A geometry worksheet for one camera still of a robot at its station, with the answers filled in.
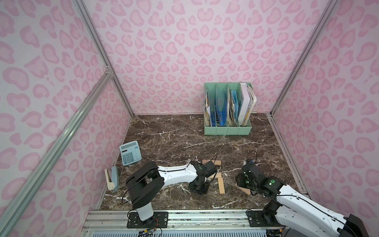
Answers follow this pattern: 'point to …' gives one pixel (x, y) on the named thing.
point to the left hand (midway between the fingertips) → (204, 192)
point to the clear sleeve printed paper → (207, 113)
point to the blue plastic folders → (219, 118)
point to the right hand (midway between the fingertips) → (237, 178)
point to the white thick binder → (246, 104)
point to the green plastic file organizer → (227, 108)
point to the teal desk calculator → (130, 153)
